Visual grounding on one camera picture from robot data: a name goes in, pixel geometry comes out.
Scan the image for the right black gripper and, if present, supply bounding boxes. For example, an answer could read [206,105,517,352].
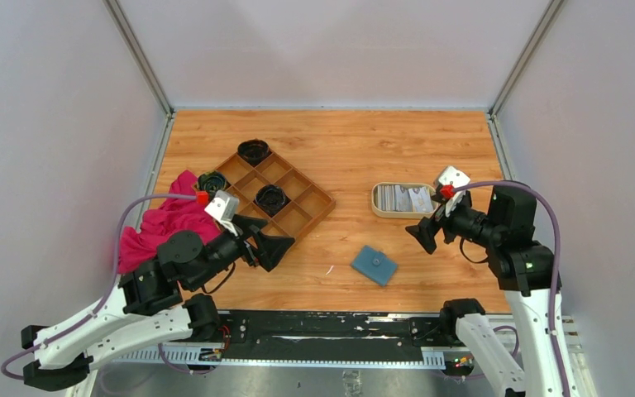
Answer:
[405,189,501,252]

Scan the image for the pink crumpled cloth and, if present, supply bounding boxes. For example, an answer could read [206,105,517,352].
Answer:
[117,198,220,275]

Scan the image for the brown wooden grid tray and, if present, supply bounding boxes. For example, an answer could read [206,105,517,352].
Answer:
[194,151,336,241]

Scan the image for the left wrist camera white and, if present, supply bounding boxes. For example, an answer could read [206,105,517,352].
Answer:
[204,190,240,237]

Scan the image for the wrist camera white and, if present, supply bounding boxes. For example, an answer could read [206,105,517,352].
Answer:
[204,190,240,237]
[432,165,470,217]

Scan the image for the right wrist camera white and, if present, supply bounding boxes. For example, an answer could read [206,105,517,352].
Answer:
[432,165,470,217]

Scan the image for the blue leather card holder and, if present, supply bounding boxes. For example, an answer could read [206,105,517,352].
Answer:
[351,246,398,287]

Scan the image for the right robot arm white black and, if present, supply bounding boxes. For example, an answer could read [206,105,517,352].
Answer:
[406,180,580,396]

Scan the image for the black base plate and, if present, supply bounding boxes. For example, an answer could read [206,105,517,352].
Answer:
[220,310,465,363]

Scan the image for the aluminium frame rail front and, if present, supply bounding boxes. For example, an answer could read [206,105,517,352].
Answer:
[84,308,585,371]

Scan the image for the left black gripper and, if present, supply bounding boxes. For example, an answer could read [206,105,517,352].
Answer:
[189,213,295,290]

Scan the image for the stack of credit cards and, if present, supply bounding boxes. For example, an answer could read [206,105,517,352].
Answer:
[373,183,434,214]

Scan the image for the beige oval card tray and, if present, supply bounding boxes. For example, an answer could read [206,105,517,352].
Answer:
[370,182,437,219]

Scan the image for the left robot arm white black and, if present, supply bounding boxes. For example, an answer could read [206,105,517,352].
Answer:
[21,215,295,391]

